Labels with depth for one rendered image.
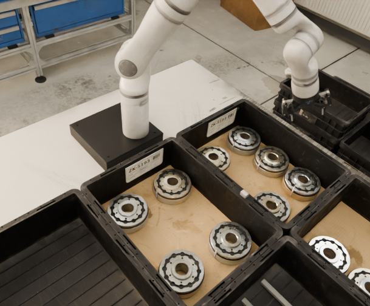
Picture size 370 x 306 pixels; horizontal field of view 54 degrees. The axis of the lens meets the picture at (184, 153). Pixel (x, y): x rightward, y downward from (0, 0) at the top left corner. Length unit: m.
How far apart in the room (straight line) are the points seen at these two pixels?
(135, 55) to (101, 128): 0.36
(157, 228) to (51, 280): 0.27
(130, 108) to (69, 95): 1.58
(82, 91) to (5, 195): 1.63
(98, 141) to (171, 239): 0.49
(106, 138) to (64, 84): 1.61
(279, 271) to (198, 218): 0.23
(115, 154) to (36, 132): 0.33
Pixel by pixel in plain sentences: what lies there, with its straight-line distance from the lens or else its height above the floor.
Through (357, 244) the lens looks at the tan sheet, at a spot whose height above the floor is 0.83.
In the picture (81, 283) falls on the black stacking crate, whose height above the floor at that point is 0.83.
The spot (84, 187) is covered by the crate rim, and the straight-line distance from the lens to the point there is 0.89.
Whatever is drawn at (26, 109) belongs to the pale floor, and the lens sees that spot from 2.66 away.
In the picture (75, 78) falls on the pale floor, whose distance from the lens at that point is 2.89.
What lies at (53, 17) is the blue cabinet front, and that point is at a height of 0.43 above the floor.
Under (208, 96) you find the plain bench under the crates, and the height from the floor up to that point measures 0.70.
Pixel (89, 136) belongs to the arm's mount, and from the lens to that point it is 1.27.
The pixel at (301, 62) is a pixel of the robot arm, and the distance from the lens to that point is 0.95.
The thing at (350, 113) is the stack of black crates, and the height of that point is 0.49.
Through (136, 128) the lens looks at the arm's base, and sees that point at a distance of 1.22.
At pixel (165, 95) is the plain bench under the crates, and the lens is 1.53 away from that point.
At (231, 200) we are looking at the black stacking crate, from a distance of 0.92.
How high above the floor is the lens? 1.62
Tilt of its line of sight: 46 degrees down
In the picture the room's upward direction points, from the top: 7 degrees clockwise
